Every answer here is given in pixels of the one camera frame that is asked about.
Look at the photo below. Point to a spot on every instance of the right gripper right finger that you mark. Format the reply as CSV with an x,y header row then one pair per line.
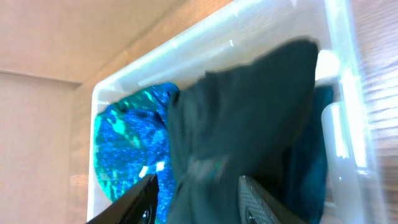
x,y
258,206

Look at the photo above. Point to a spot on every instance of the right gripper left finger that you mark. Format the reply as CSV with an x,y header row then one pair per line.
x,y
137,206

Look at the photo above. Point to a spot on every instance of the blue denim jeans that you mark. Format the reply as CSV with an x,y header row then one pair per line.
x,y
305,165

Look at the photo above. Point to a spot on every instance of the blue sequin fabric bundle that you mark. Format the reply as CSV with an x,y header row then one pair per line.
x,y
131,141

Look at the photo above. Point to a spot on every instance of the small black garment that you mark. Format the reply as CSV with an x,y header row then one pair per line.
x,y
235,122

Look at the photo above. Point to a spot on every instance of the clear plastic storage bin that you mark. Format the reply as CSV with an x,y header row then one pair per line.
x,y
242,30

